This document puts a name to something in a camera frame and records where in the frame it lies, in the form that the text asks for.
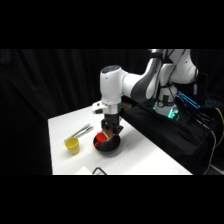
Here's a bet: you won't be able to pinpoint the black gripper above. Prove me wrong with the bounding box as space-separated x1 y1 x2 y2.
100 113 124 135

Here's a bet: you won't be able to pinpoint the brown potato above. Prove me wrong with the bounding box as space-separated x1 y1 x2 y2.
104 130 117 141

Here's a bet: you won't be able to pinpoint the red plastic scoop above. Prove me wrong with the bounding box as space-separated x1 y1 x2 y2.
94 132 109 149

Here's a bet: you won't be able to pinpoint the black bowl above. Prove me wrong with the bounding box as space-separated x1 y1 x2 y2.
92 131 122 155

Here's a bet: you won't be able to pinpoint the silver metal tongs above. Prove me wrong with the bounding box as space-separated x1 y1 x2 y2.
64 123 95 143

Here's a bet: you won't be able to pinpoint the yellow plastic cup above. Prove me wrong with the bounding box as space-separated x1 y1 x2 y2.
64 136 81 156

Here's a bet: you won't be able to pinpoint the pale yellow paper note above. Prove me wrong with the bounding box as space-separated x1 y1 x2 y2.
74 166 93 176

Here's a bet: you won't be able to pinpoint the black cloth covered stand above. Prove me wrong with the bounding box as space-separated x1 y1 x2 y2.
119 99 218 176

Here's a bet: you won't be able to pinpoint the black curtain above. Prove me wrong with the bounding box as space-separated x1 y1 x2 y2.
0 49 224 176

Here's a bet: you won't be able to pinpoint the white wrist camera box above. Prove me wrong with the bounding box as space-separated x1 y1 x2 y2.
92 101 107 115

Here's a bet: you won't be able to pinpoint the tan wrist bracket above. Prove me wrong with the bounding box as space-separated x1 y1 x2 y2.
121 102 132 112

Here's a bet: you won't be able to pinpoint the black wire frame object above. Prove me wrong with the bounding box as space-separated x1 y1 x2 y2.
91 167 108 176

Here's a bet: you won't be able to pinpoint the yellow cable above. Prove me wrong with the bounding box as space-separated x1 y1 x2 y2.
213 107 224 149

